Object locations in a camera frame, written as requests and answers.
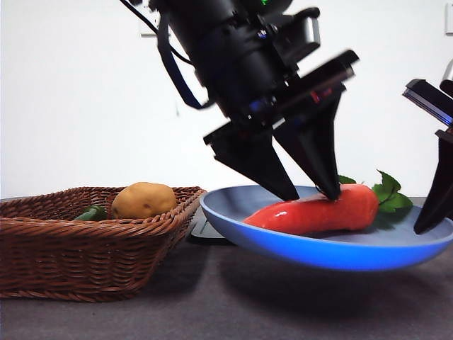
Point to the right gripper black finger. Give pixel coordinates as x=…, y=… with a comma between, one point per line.
x=440, y=191

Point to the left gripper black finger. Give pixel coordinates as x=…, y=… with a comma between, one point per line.
x=255, y=163
x=315, y=152

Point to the orange carrot with green leaves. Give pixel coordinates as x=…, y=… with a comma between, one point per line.
x=318, y=216

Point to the blue round plate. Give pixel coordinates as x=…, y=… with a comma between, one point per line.
x=318, y=255

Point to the black flat tray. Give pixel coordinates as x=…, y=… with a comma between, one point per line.
x=205, y=233

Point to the yellow-brown potato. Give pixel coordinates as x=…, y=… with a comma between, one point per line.
x=145, y=200

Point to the green pepper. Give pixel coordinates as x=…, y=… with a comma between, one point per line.
x=92, y=213

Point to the brown wicker basket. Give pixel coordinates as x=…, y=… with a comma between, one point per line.
x=88, y=255

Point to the white wall plate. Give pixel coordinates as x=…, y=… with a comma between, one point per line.
x=449, y=21

